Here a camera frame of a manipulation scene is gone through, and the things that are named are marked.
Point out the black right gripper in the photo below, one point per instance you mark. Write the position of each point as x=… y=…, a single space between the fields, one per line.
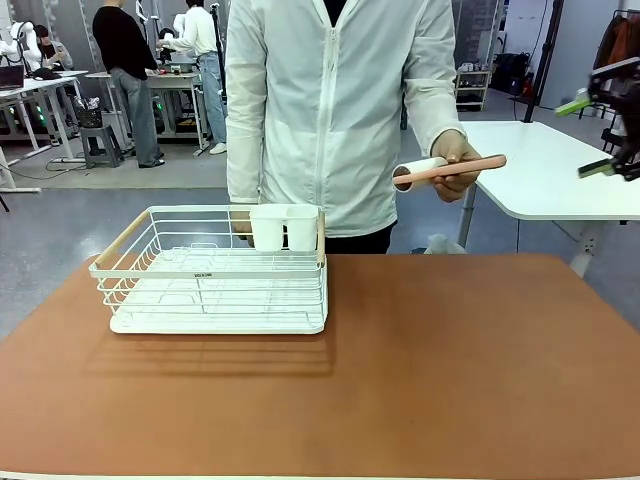
x=622 y=85

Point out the person's right forearm white sleeve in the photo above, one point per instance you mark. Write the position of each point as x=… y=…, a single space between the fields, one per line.
x=242 y=160

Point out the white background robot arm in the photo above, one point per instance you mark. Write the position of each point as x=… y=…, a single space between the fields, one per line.
x=20 y=42

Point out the person's left forearm white sleeve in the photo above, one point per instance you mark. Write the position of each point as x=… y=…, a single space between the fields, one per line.
x=435 y=100

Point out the person's left hand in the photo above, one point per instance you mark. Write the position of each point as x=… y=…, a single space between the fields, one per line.
x=452 y=147

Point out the person's right hand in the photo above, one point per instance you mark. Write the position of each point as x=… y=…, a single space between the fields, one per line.
x=242 y=230

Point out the white side table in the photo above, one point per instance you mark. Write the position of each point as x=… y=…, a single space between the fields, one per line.
x=540 y=165

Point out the black tripod pole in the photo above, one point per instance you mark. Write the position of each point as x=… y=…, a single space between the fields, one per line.
x=542 y=60

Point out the clothes rack with garments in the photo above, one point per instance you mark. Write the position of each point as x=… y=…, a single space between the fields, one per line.
x=620 y=40

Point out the wooden shoe shelf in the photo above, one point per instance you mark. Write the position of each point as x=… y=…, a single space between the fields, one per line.
x=472 y=90

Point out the white plastic bag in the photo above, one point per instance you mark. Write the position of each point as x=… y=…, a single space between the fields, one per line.
x=442 y=245

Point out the person's torso white jacket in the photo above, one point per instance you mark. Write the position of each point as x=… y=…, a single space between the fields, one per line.
x=330 y=100

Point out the white two-cup utensil holder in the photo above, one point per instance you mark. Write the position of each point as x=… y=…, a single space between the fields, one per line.
x=270 y=227

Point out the person in white shirt jeans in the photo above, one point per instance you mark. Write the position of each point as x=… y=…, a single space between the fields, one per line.
x=205 y=60

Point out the background workbench table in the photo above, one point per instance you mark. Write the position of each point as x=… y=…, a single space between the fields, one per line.
x=175 y=80

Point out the person in black sweater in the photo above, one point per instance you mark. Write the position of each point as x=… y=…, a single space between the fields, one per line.
x=125 y=55

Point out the grey plastic stool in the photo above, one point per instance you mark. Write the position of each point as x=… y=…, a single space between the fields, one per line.
x=100 y=147

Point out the black mesh basket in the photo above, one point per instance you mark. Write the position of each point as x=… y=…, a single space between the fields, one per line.
x=90 y=116

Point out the seated person at desk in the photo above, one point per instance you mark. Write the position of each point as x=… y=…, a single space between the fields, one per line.
x=52 y=52

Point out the white office desk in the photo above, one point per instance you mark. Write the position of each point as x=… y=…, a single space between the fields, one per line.
x=40 y=82

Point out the dark laptop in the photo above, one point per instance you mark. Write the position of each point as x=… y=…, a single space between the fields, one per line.
x=11 y=77

